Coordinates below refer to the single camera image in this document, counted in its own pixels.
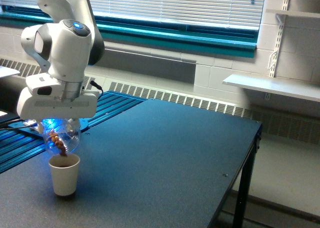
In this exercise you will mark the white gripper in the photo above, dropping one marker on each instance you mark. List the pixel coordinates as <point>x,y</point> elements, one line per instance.
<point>39,107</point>

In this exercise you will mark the brown almonds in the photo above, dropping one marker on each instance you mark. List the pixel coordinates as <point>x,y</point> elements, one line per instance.
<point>55,141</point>

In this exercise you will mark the clear plastic cup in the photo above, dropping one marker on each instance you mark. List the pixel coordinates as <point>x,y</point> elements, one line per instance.
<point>66,130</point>

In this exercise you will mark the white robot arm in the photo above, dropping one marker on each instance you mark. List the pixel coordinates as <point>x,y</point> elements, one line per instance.
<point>63,49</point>

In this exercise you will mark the white board at left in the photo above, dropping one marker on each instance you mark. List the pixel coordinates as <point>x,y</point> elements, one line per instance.
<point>7,72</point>

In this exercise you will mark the white paper cup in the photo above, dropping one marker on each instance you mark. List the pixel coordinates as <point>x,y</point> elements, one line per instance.
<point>64,173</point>

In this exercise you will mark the white window blinds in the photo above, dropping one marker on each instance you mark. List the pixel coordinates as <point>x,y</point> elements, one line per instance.
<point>236,14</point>

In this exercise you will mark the black table leg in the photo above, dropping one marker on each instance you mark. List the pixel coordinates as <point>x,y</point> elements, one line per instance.
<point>245,182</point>

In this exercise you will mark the white radiator vent cover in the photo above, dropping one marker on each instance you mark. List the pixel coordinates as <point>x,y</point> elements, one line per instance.
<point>275,122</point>

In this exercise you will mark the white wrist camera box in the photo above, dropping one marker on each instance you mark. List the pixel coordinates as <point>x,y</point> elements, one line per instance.
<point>44,85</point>

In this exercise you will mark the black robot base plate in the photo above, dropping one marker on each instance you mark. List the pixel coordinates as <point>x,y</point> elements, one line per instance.
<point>84,125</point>

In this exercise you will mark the blue slotted aluminium rail plate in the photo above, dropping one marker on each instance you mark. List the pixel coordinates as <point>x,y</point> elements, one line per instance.
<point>17,147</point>

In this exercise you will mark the teal window frame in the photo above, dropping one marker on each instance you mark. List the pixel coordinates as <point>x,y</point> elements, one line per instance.
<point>193,39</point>

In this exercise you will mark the white shelf bracket rail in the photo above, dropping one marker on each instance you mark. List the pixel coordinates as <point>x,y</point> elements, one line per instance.
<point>274,56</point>

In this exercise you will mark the white lower wall shelf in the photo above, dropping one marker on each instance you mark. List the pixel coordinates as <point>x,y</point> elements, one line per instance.
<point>279,86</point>

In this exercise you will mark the white wall shelf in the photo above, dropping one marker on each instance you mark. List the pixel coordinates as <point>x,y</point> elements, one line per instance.
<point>298,14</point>
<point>279,86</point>

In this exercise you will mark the white upper wall shelf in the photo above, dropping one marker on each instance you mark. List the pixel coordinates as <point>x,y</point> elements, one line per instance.
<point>298,14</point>

